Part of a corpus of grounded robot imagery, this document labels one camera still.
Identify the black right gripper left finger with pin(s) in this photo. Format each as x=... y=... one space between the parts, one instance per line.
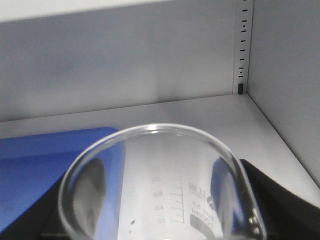
x=53 y=228

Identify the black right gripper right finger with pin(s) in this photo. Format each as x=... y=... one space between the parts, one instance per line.
x=286 y=216

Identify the graduated glass beaker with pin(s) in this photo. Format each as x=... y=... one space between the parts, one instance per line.
x=159 y=181

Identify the grey cabinet shelf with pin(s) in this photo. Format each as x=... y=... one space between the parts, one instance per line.
x=233 y=119

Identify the blue plastic tray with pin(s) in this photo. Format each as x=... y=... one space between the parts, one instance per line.
x=30 y=166

